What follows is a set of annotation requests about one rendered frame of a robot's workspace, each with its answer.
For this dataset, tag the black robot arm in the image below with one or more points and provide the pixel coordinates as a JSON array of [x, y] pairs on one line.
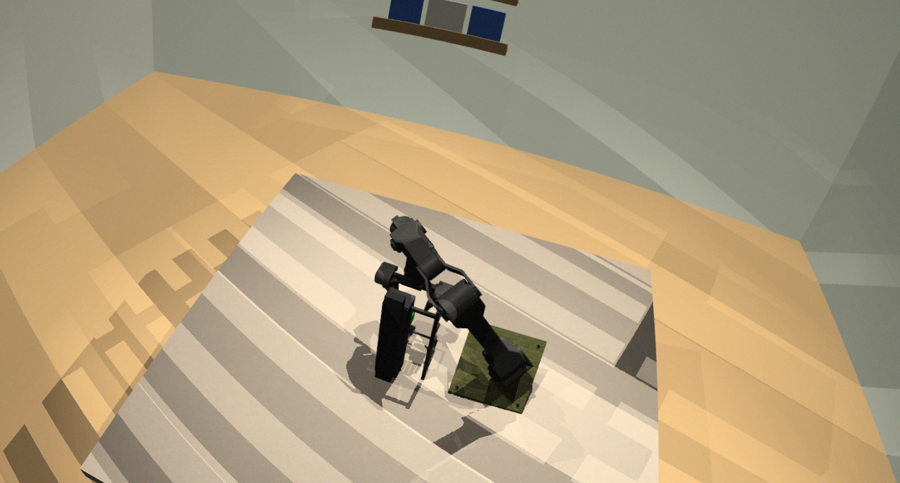
[[460, 304]]

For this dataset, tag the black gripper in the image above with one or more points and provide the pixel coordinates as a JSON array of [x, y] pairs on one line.
[[388, 278]]

